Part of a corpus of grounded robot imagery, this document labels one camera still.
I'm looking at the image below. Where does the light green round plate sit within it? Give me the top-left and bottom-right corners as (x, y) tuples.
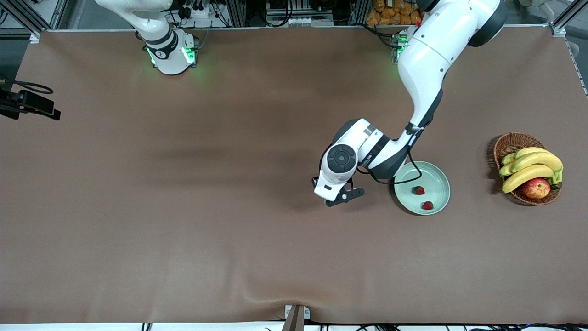
(394, 161), (451, 216)

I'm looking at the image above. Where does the large table cover mat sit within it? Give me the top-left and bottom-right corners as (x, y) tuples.
(0, 25), (588, 325)

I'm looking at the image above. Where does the brown wooden bar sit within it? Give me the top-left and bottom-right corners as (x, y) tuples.
(281, 306), (305, 331)

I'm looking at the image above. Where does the brown wicker basket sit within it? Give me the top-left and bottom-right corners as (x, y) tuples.
(493, 133), (562, 206)

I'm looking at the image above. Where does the yellow banana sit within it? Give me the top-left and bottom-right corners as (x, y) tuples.
(511, 152), (564, 173)
(514, 147), (550, 160)
(502, 165), (554, 194)

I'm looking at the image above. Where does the white terminal block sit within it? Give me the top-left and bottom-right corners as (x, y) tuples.
(286, 16), (334, 27)

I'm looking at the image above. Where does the red yellow apple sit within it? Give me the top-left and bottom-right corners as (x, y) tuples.
(522, 178), (551, 200)

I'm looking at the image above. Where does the orange bread pile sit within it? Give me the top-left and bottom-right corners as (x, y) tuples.
(366, 0), (423, 26)

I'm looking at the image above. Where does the white power strip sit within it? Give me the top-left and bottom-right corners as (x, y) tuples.
(181, 2), (213, 19)

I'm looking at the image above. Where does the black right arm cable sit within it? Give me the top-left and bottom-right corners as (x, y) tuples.
(0, 76), (55, 95)

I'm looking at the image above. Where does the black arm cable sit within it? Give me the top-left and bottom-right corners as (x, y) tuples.
(356, 126), (423, 185)
(0, 76), (55, 95)

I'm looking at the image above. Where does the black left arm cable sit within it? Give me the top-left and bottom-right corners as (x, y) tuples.
(356, 126), (423, 185)

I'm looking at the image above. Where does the aluminium frame strut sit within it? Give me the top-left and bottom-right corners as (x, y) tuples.
(0, 0), (69, 43)

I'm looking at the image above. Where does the grey metal clamp bracket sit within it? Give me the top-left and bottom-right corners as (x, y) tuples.
(285, 305), (311, 320)

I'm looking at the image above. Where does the aluminium profile post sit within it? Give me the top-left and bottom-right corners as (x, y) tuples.
(351, 0), (370, 26)
(225, 0), (247, 27)

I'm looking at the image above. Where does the aluminium frame corner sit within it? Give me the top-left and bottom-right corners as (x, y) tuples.
(549, 0), (588, 37)

